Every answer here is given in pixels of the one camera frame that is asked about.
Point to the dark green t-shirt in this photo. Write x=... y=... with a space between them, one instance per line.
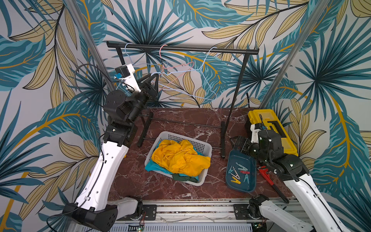
x=184 y=178

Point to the mint white clothespin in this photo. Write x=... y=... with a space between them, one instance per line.
x=241 y=167

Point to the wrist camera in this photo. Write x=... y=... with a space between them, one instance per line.
x=255 y=128
x=125 y=74

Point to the red pipe wrench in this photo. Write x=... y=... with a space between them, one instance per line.
x=264 y=173

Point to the yellow t-shirt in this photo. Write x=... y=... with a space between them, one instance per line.
x=180 y=158

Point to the right aluminium frame post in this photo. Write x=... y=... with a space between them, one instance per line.
x=307 y=29

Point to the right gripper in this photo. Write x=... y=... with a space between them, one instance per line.
x=244 y=146

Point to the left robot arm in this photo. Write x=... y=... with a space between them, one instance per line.
x=91 y=208

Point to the yellow clothespin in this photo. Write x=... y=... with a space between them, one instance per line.
x=236 y=181

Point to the black clothes rack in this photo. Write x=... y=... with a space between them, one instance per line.
x=245 y=52

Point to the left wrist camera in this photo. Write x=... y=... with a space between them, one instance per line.
x=125 y=74

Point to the pink wire hanger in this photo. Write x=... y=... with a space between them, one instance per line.
x=174 y=66

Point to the left aluminium frame post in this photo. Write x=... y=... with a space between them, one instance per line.
x=91 y=78

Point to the beige pink clothespin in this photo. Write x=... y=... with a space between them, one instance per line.
x=235 y=174

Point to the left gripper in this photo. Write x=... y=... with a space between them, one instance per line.
x=150 y=91

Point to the turquoise printed t-shirt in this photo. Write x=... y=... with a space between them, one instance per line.
x=152 y=166

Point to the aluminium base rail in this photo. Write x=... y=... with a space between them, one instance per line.
x=217 y=215

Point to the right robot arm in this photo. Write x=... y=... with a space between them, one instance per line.
x=266 y=147

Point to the pale blue wire hanger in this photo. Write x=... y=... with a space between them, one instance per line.
x=195 y=83

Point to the light blue wire hanger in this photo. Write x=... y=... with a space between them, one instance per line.
x=145 y=59

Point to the dark teal plastic tray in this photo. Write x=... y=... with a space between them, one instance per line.
x=250 y=164

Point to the yellow black toolbox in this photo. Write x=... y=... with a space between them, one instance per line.
x=270 y=121

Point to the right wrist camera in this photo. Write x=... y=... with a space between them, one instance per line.
x=255 y=128

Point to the aluminium frame post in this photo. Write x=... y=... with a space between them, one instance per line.
x=91 y=78
x=307 y=29

